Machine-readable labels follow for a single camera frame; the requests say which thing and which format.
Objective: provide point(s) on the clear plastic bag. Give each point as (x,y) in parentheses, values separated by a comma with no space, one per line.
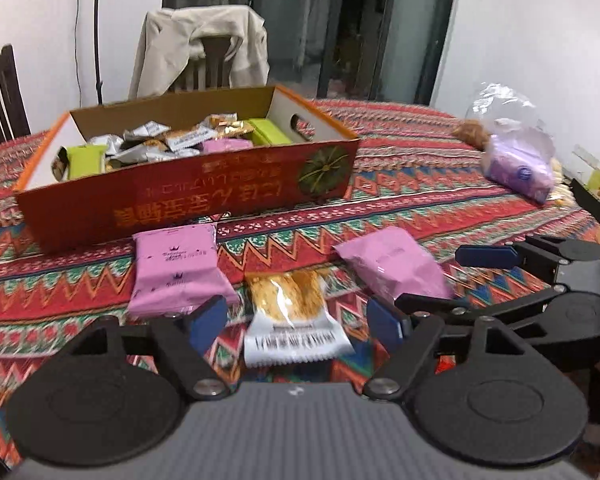
(510,110)

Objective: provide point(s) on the brown pastry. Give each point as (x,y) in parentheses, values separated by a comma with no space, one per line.
(472,134)

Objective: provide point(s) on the purple pack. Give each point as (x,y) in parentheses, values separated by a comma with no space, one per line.
(520,170)

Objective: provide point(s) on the pink snack packet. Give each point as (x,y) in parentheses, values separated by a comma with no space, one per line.
(395,262)
(175,265)

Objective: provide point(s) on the glass sliding door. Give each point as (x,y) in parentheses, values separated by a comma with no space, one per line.
(305,30)

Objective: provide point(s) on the dark wooden chair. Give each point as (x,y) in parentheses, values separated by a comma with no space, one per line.
(0,105)

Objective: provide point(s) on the orange cracker snack packet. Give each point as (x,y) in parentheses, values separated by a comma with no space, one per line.
(290,310)

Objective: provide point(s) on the beige jacket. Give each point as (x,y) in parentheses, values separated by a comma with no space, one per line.
(180,45)

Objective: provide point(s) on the heap of assorted snack packets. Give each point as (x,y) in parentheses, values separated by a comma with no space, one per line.
(145,147)

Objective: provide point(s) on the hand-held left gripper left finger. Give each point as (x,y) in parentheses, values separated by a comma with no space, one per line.
(207,322)

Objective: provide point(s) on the black light stand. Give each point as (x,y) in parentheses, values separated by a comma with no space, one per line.
(98,30)

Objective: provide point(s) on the jacket-draped wooden chair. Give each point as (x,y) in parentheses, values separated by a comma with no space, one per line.
(215,60)

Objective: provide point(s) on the red cardboard box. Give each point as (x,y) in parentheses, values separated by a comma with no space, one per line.
(180,200)

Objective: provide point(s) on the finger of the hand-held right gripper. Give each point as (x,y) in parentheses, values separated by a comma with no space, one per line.
(485,256)
(445,306)

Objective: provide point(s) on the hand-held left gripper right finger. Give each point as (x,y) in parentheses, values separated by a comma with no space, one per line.
(385,322)

